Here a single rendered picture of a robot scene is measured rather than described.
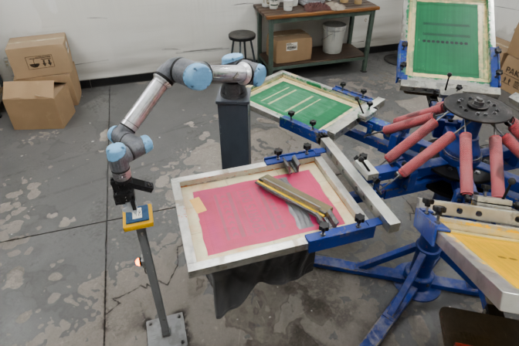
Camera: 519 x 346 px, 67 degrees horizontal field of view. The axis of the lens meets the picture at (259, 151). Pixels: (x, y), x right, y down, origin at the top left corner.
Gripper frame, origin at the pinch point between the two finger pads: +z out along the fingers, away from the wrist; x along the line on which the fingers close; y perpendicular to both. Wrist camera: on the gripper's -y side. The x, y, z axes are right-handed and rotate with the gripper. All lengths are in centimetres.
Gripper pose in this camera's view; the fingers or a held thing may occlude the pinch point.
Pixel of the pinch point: (136, 211)
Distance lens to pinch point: 186.2
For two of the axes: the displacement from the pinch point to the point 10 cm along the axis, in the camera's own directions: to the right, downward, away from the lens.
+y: -9.6, 1.7, -2.4
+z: 0.0, 8.2, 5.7
